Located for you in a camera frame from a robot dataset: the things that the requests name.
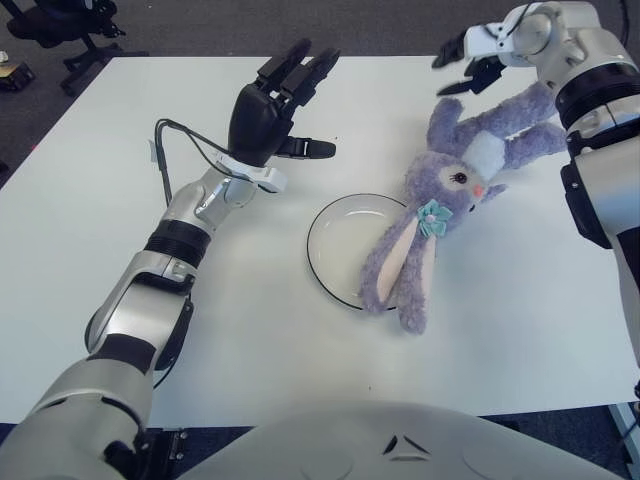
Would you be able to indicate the white right wrist sensor box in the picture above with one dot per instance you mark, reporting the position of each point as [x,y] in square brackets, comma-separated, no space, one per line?
[482,42]

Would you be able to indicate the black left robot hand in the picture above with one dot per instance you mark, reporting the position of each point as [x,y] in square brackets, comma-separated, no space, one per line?
[255,125]

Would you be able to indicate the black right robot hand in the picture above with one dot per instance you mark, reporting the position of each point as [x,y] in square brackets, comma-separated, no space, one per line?
[485,72]

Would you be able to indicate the black metal bracket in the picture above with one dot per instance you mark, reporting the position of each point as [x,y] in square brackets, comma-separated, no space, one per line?
[176,445]

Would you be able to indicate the white wrist sensor box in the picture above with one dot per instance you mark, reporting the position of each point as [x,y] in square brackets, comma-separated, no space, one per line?
[272,179]
[482,42]

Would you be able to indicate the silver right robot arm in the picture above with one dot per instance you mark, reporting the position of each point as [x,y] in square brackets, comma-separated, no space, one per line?
[620,190]

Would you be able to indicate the grey metal table leg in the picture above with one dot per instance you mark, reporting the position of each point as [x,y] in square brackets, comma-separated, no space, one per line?
[625,420]

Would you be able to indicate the black office chair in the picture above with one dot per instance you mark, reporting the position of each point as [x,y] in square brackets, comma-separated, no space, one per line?
[45,25]

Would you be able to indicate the grey robot torso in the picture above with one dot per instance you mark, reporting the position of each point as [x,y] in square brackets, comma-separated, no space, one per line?
[350,445]

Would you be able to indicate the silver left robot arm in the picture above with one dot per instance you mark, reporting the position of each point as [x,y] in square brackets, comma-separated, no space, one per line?
[145,300]

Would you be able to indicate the small cardboard box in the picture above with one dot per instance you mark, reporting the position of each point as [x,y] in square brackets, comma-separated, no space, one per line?
[15,75]

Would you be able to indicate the purple plush bunny doll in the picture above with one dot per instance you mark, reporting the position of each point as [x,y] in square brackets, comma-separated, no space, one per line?
[440,200]

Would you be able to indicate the white left wrist sensor box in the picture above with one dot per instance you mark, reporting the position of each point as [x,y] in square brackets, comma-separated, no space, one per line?
[272,179]

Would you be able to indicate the white plate with black rim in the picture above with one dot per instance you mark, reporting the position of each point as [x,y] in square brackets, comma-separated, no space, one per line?
[340,245]

